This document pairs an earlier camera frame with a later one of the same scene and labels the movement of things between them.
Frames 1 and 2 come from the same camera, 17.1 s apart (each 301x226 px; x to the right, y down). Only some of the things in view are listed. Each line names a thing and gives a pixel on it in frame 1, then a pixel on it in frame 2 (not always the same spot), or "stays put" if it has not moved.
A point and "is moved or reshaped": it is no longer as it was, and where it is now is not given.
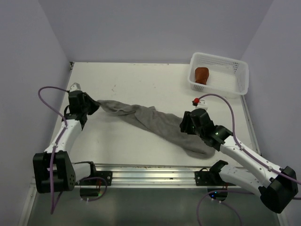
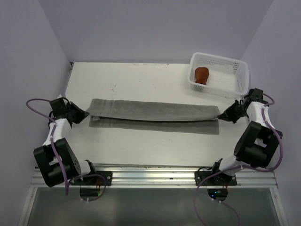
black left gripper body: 90,106 -> 76,114
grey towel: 162,125 is moved or reshaped
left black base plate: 107,175 stays put
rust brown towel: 201,75 stays put
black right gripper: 185,125 -> 228,115
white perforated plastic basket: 227,77 stays put
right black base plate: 209,178 stays put
